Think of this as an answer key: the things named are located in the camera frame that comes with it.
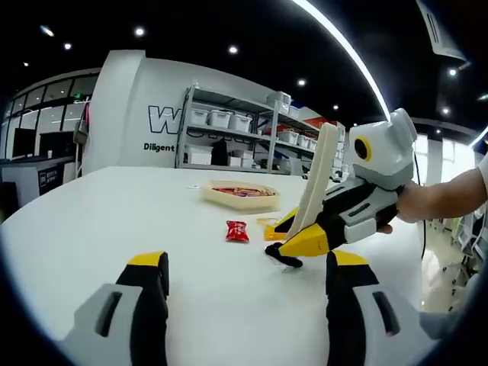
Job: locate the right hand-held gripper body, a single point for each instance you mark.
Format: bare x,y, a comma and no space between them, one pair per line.
389,152

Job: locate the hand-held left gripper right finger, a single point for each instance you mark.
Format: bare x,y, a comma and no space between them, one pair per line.
366,324

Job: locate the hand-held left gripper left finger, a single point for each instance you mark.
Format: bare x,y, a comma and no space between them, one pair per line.
122,324

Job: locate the cream plastic food tongs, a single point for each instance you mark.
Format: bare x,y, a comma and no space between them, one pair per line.
324,152

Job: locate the black snack packet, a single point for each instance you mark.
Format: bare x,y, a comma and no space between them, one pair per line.
291,261

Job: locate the yellow cake snack packet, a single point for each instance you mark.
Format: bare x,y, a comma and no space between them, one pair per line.
271,232

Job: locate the heap of mixed snack packets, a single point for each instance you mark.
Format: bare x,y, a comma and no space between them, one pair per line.
232,190

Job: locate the small red snack packet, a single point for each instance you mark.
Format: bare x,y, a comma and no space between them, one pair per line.
236,231

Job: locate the cream hexagonal food container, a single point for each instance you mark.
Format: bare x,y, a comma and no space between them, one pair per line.
228,202

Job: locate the person's right hand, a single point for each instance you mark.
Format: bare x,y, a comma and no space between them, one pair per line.
415,206

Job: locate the long ceiling light strip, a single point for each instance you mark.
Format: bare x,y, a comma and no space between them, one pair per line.
481,136
383,104

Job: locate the person's blue jeans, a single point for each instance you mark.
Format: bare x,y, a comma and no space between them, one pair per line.
442,324

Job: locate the grey metal shelving rack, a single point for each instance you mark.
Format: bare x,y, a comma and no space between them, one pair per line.
271,141
183,127

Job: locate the black bag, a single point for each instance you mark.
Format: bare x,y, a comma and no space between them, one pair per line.
219,152

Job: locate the ceiling air conditioner unit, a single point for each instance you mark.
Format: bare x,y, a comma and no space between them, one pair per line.
438,26

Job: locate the white cardboard box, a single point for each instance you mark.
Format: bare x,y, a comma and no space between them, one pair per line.
200,156

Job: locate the small white paper scrap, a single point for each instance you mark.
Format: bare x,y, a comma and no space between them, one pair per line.
193,187

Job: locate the dark reception counter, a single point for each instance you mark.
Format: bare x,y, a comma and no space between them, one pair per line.
23,179

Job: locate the black monitor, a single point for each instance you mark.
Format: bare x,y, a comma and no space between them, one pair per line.
57,144
24,143

